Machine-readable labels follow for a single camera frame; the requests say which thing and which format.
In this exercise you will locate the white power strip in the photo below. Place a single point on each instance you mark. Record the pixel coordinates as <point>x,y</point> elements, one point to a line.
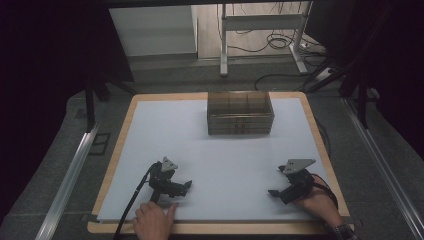
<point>311,46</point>

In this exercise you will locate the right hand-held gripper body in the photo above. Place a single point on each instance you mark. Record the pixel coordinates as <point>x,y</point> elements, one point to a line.
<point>297,185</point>

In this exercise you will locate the white metal desk frame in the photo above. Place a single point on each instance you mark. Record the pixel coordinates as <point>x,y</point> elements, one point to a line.
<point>260,21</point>

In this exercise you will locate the brown compartment box with drawers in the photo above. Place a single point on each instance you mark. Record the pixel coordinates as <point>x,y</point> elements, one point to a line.
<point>238,115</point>

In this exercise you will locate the black stand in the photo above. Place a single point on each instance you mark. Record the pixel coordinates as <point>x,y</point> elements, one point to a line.
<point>361,96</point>
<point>90,103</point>

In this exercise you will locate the aluminium rail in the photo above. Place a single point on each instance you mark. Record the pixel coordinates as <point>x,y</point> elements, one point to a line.
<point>383,166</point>
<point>68,181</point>

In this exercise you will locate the person's right hand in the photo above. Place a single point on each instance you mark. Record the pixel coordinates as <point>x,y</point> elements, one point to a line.
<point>318,203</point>

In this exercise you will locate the white board with wooden frame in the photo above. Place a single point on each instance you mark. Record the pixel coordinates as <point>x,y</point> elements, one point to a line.
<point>216,156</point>

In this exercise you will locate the dark wristband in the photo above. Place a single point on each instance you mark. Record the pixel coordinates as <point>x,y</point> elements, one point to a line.
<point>341,231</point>

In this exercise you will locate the white panel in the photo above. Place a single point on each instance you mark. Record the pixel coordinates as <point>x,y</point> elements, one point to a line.
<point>151,30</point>

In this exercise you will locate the dark floor frame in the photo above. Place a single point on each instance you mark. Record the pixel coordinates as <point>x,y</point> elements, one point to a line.
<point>99,144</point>

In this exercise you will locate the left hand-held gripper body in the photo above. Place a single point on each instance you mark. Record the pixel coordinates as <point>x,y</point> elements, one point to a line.
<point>162,181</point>

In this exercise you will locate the person's left hand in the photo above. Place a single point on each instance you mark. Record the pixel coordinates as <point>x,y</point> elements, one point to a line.
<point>152,221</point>

